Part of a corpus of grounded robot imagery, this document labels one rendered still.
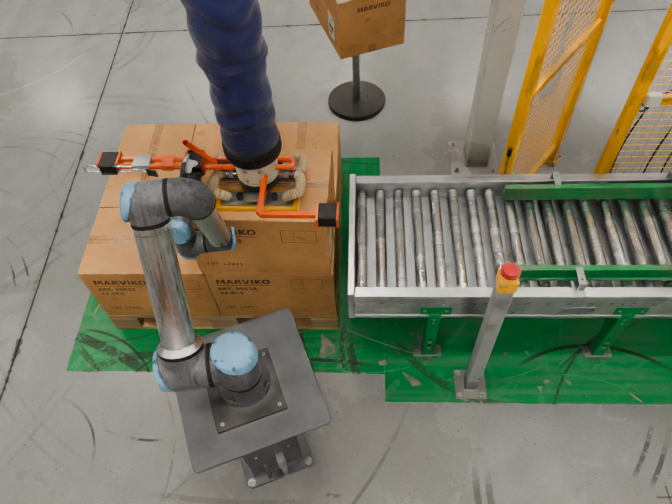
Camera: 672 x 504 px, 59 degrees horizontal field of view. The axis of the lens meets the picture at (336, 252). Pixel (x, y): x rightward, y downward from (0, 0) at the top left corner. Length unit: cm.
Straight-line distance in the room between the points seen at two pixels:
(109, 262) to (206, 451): 115
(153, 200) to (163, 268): 22
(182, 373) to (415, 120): 265
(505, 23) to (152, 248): 210
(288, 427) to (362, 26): 227
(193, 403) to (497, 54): 225
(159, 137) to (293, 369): 170
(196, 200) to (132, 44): 347
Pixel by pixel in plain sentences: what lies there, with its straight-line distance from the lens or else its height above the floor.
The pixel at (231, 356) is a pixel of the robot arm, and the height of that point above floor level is 103.
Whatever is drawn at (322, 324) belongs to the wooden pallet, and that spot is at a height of 6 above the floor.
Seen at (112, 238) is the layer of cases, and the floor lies 54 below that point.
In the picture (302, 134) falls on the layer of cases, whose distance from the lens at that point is 327.
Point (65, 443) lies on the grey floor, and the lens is 326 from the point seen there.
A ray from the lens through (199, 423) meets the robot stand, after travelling 224.
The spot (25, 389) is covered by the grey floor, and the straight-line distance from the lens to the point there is 348.
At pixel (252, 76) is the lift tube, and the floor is 156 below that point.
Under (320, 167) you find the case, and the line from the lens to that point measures 254.
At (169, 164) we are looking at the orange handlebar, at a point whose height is 109.
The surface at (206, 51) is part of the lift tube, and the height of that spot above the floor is 168.
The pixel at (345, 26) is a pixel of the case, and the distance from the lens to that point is 350.
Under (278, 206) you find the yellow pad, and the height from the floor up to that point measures 97.
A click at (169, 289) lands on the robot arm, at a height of 126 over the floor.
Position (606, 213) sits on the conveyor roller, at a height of 55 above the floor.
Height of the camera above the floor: 280
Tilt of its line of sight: 55 degrees down
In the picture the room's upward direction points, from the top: 5 degrees counter-clockwise
